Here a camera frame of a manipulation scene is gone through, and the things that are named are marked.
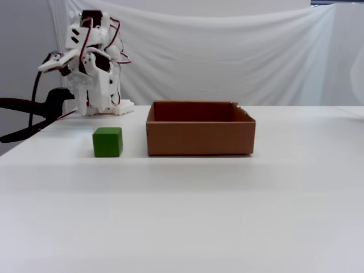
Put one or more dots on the white backdrop sheet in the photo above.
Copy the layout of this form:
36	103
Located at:
227	57

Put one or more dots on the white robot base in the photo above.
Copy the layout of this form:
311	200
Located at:
125	108

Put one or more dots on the green cube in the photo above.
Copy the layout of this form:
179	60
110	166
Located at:
107	143

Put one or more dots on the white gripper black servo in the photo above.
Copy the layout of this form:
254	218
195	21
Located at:
98	85

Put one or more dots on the black table clamp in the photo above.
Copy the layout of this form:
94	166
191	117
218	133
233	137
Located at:
54	105

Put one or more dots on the brown cardboard box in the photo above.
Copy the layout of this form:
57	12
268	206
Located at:
199	139

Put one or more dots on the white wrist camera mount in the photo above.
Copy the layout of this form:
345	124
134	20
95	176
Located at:
57	62

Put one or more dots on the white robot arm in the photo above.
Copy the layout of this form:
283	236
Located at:
76	35

